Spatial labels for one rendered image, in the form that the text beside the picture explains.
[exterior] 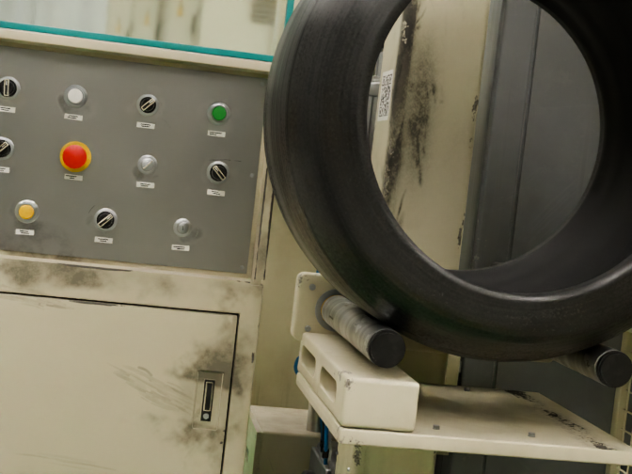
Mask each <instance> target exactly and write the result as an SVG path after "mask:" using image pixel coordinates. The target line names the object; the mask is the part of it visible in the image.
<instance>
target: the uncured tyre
mask: <svg viewBox="0 0 632 474"><path fill-rule="evenodd" d="M411 1H412V0H300V1H299V3H298V5H297V6H296V8H295V9H294V11H293V13H292V15H291V17H290V19H289V21H288V22H287V24H286V26H285V28H284V30H283V33H282V35H281V37H280V40H279V42H278V45H277V47H276V51H275V54H274V57H273V61H272V64H271V68H270V71H269V75H268V80H267V85H266V90H265V98H264V107H263V142H264V151H265V158H266V164H267V169H268V173H269V178H270V182H271V184H272V188H273V191H274V194H275V197H276V202H277V205H278V207H279V209H280V211H281V213H282V216H283V218H284V220H285V222H286V224H287V226H288V228H289V230H290V232H291V234H292V236H293V238H294V240H295V241H296V242H297V243H298V245H299V247H300V248H301V250H302V251H303V252H304V254H305V255H306V257H307V258H308V260H309V261H310V262H311V263H312V265H313V266H314V267H315V268H316V269H317V271H318V272H319V273H320V274H321V275H322V276H323V277H324V278H325V279H326V280H327V281H328V282H329V283H330V284H331V285H332V286H333V287H334V288H335V289H336V290H337V291H339V292H340V293H341V294H342V295H344V296H345V297H346V298H347V299H349V300H350V301H351V302H353V303H354V304H356V305H357V306H358V307H360V308H362V309H363V310H365V311H366V312H368V313H369V314H370V315H371V316H373V317H374V318H376V319H377V320H379V321H380V322H382V323H383V324H385V325H387V326H388V327H390V328H392V329H393V330H395V331H397V332H398V333H400V334H402V335H404V336H406V337H407V338H409V339H411V340H414V341H416V342H418V343H420V344H423V345H425V346H428V347H430V348H433V349H436V350H438V351H440V352H444V353H447V354H451V355H454V356H461V357H466V358H471V359H477V360H484V361H495V362H524V361H534V360H542V359H548V358H553V357H557V356H565V355H568V354H572V353H574V352H578V351H581V350H584V349H587V348H590V347H593V346H595V345H597V344H600V343H602V342H605V341H607V340H610V339H613V338H615V337H617V336H619V335H621V334H623V332H625V331H627V330H629V329H631V328H632V0H530V1H531V2H533V3H534V4H536V5H537V6H539V7H540V8H542V9H543V10H545V11H546V12H547V13H548V14H550V15H551V16H552V17H553V18H554V19H555V20H556V21H557V22H558V23H559V24H560V25H561V26H562V27H563V28H564V29H565V30H566V32H567V33H568V34H569V35H570V37H571V38H572V39H573V41H574V42H575V44H576V45H577V47H578V49H579V51H580V52H581V53H582V55H583V57H584V59H585V61H586V63H587V65H588V67H589V70H590V72H591V75H592V79H593V82H594V86H595V89H596V94H597V99H598V104H599V113H600V137H599V146H598V152H597V156H596V161H595V165H594V168H593V171H592V175H591V178H590V180H589V183H588V185H587V187H586V189H585V191H584V193H583V195H582V197H581V199H580V201H579V202H578V204H577V206H576V207H575V208H574V210H573V211H572V212H571V214H570V215H569V216H568V218H567V219H566V220H565V221H564V222H563V223H562V225H561V226H560V227H559V228H558V229H557V230H556V231H555V232H554V233H553V234H551V235H550V236H549V237H548V238H547V239H546V240H544V241H543V242H542V243H540V244H539V245H537V246H536V247H534V248H533V249H532V250H530V251H529V252H527V253H525V254H523V255H521V256H519V257H517V258H515V259H512V260H510V261H506V262H503V263H501V264H497V265H494V266H489V267H484V268H479V269H469V270H451V269H444V268H443V267H441V266H440V265H438V264H437V263H436V262H434V261H433V260H432V259H430V258H429V257H428V256H427V255H426V254H425V253H424V252H423V251H421V250H420V249H419V248H418V247H417V246H416V245H415V243H414V242H413V241H412V240H411V239H410V238H409V237H408V235H407V234H406V233H405V232H404V230H403V229H402V227H401V226H400V225H399V223H398V222H397V220H396V219H395V217H394V216H393V214H392V212H391V210H390V209H389V207H388V206H387V203H386V201H385V199H384V197H383V195H382V192H381V190H380V187H379V185H378V182H377V180H376V177H375V174H374V171H373V167H372V163H371V155H370V150H369V142H368V132H367V110H368V99H369V92H370V86H371V79H372V75H373V71H374V68H375V65H376V62H377V59H378V56H379V54H380V52H381V49H382V47H383V45H384V43H385V40H386V38H387V35H388V34H389V32H390V30H391V28H392V27H393V25H394V24H395V23H396V21H397V20H398V18H399V17H400V15H401V14H402V12H403V11H404V9H405V8H406V7H407V6H408V4H409V3H410V2H411Z"/></svg>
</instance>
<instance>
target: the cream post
mask: <svg viewBox="0 0 632 474"><path fill-rule="evenodd" d="M490 2H491V0H412V1H411V2H410V3H409V4H408V6H407V7H406V8H405V9H404V11H403V12H402V14H401V15H400V17H399V18H398V20H397V21H396V23H395V24H394V25H393V27H392V28H391V30H390V32H389V34H388V35H387V38H386V40H385V45H384V53H383V61H382V69H381V78H380V87H379V94H378V103H377V111H376V121H375V131H374V138H373V144H372V152H371V163H372V167H373V171H374V174H375V177H376V180H377V182H378V185H379V187H380V190H381V192H382V195H383V197H384V199H385V201H386V203H387V206H388V207H389V209H390V210H391V212H392V214H393V216H394V217H395V219H396V220H397V222H398V223H399V225H400V226H401V227H402V229H403V230H404V232H405V233H406V234H407V235H408V237H409V238H410V239H411V240H412V241H413V242H414V243H415V245H416V246H417V247H418V248H419V249H420V250H421V251H423V252H424V253H425V254H426V255H427V256H428V257H429V258H430V259H432V260H433V261H434V262H436V263H437V264H438V265H440V266H441V267H443V268H444V269H451V270H459V261H460V254H461V246H462V238H463V230H464V223H465V214H466V200H467V191H468V184H469V175H470V168H471V160H472V151H473V144H474V136H475V128H476V120H477V113H478V104H479V97H480V88H481V80H482V65H483V58H484V50H485V42H486V34H487V26H488V18H489V10H490ZM390 70H393V77H392V86H391V93H390V102H389V110H388V118H387V120H381V121H377V119H378V110H379V102H380V94H381V85H382V77H383V72H385V71H390ZM448 356H449V354H440V353H430V352H420V351H408V350H405V354H404V357H403V360H402V361H401V362H400V363H399V364H398V365H396V366H397V367H399V368H400V369H401V370H403V371H404V372H405V373H407V374H408V375H409V376H410V377H412V378H413V379H414V380H415V381H417V382H418V383H429V384H439V385H445V380H446V372H447V364H448ZM336 454H337V462H336V470H335V474H435V459H436V451H433V450H409V449H396V448H384V447H372V446H359V445H346V444H340V443H339V445H338V451H336Z"/></svg>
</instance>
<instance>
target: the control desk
mask: <svg viewBox="0 0 632 474"><path fill-rule="evenodd" d="M271 64H272V62H267V61H259V60H251V59H243V58H236V57H228V56H221V55H207V54H200V53H192V52H185V51H178V50H174V49H171V50H170V49H163V48H155V47H148V46H141V45H133V44H126V43H118V42H111V41H103V40H96V39H82V38H77V37H67V36H60V35H53V34H45V33H38V32H30V31H23V30H16V29H8V28H1V27H0V474H243V473H244V464H245V448H246V440H247V431H248V422H249V414H250V405H251V396H252V387H253V379H254V370H255V362H256V353H257V345H258V336H259V328H260V319H261V303H262V295H263V285H262V284H261V281H262V280H265V271H266V262H267V254H268V245H269V237H270V228H271V220H272V211H273V203H274V191H273V188H272V184H271V182H270V178H269V173H268V169H267V164H266V158H265V151H264V142H263V107H264V98H265V90H266V85H267V80H268V75H269V71H270V68H271Z"/></svg>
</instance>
